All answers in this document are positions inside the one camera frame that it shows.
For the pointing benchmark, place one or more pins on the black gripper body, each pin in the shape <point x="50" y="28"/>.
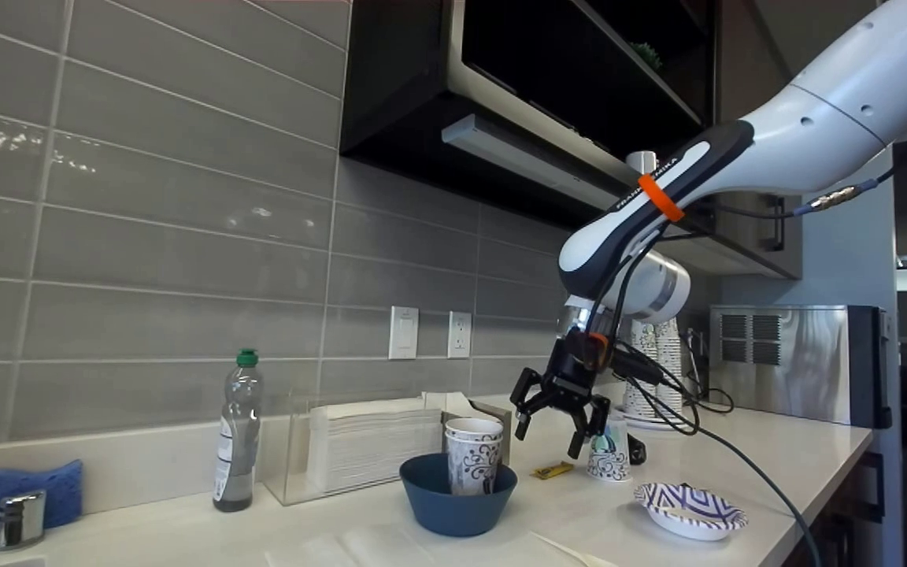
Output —
<point x="575" y="374"/>

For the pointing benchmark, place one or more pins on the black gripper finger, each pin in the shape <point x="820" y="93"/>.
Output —
<point x="528" y="399"/>
<point x="591" y="428"/>

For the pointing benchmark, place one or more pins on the dark blue bowl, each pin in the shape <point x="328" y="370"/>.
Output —
<point x="453" y="513"/>

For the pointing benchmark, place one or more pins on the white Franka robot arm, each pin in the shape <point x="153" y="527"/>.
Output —
<point x="831" y="106"/>

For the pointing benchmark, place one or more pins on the white napkin stack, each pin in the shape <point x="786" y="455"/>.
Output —
<point x="447" y="402"/>

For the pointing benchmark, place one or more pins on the upside-down patterned paper cup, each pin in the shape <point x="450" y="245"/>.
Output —
<point x="610" y="455"/>

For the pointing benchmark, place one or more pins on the black binder clip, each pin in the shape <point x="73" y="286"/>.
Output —
<point x="636" y="453"/>

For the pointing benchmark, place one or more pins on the yellow sauce packet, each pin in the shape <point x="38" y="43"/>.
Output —
<point x="553" y="472"/>

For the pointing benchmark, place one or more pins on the white plastic spoon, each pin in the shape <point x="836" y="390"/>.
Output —
<point x="567" y="551"/>

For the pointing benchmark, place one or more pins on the blue patterned paper plate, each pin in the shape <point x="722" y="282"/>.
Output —
<point x="690" y="513"/>

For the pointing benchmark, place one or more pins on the clear acrylic box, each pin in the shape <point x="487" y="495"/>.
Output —
<point x="359" y="453"/>

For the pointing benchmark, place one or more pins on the stainless steel appliance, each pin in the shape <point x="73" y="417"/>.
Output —
<point x="802" y="365"/>

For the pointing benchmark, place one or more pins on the clear plastic water bottle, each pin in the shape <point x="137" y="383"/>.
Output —
<point x="238" y="443"/>

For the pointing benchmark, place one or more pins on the dark base cabinet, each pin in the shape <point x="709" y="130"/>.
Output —
<point x="873" y="525"/>

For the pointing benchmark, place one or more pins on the small metal can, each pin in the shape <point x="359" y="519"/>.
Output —
<point x="19" y="521"/>

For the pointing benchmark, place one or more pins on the white wall outlet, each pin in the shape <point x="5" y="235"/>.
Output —
<point x="458" y="335"/>

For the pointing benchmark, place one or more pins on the white light switch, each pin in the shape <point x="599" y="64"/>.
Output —
<point x="405" y="331"/>

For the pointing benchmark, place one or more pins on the dark upper wall cabinet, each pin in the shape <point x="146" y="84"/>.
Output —
<point x="535" y="74"/>

